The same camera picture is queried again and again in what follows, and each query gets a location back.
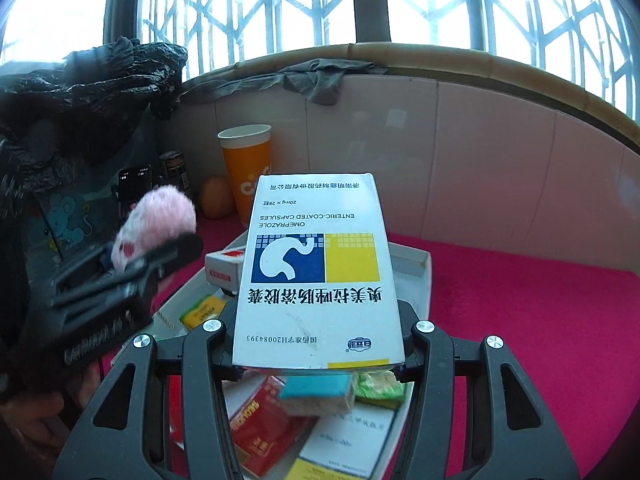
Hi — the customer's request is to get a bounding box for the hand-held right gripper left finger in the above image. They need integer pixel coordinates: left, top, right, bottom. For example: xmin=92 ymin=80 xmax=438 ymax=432
xmin=52 ymin=300 xmax=246 ymax=480

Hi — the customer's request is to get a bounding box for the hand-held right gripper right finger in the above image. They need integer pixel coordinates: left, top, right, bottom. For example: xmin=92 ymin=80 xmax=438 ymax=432
xmin=392 ymin=300 xmax=583 ymax=480

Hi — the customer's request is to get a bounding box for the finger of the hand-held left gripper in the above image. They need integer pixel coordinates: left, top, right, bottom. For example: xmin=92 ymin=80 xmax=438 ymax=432
xmin=52 ymin=242 xmax=118 ymax=291
xmin=50 ymin=232 xmax=205 ymax=311

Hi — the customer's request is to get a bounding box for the pink plush toy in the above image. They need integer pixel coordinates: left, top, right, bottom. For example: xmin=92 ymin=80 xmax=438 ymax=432
xmin=111 ymin=185 xmax=197 ymax=276

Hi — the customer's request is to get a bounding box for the long grey sealant box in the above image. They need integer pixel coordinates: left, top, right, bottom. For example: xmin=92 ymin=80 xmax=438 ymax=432
xmin=205 ymin=247 xmax=246 ymax=296

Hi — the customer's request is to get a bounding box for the white shallow cardboard box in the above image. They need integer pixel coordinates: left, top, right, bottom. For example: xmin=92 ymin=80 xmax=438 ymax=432
xmin=110 ymin=230 xmax=432 ymax=480

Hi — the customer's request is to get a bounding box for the white and blue medicine box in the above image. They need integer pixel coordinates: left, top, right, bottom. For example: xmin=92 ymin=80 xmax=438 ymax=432
xmin=232 ymin=172 xmax=406 ymax=371

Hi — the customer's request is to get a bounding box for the teal tissue pack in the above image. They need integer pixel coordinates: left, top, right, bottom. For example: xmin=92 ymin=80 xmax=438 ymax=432
xmin=279 ymin=374 xmax=357 ymax=417

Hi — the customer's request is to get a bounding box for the person's left hand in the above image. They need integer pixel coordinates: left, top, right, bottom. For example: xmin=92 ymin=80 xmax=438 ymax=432
xmin=0 ymin=360 xmax=103 ymax=441

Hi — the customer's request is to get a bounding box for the small yellow green box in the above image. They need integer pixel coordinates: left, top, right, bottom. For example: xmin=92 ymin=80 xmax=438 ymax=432
xmin=179 ymin=294 xmax=226 ymax=331

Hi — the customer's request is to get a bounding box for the blue mouse print bag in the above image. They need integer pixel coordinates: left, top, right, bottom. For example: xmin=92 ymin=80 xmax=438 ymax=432
xmin=30 ymin=180 xmax=131 ymax=266

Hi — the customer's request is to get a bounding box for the green snack packet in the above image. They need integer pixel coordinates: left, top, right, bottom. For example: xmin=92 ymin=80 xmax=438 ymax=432
xmin=354 ymin=370 xmax=407 ymax=403

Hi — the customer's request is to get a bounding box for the orange fruit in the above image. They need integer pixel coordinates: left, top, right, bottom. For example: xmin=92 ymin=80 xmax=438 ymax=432
xmin=200 ymin=175 xmax=236 ymax=220

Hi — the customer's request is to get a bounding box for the black smartphone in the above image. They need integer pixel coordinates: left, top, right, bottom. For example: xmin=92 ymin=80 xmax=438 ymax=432
xmin=118 ymin=165 xmax=153 ymax=216

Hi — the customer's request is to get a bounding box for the black drink can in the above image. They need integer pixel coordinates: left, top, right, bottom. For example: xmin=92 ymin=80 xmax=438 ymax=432
xmin=159 ymin=151 xmax=193 ymax=201

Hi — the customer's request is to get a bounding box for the large red box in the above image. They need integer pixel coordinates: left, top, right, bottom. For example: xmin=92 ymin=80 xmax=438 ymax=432
xmin=227 ymin=375 xmax=321 ymax=478

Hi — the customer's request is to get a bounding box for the red table mat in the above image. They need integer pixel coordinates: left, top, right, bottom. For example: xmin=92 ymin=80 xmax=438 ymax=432
xmin=150 ymin=210 xmax=640 ymax=480

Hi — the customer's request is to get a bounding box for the orange paper cup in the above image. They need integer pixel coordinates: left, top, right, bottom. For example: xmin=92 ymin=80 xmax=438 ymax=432
xmin=217 ymin=124 xmax=273 ymax=228

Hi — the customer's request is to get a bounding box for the white yellow medicine box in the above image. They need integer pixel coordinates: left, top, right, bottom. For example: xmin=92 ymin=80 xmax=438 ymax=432
xmin=285 ymin=402 xmax=398 ymax=480

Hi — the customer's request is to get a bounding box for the black plastic bag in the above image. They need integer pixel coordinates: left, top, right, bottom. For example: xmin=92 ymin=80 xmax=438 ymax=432
xmin=0 ymin=36 xmax=190 ymax=201

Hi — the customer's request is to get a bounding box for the grey cloth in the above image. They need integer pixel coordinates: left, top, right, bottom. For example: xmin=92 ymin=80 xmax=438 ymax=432
xmin=197 ymin=58 xmax=390 ymax=107

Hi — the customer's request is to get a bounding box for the window with metal grille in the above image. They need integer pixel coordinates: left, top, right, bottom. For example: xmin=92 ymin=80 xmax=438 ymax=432
xmin=0 ymin=0 xmax=640 ymax=126

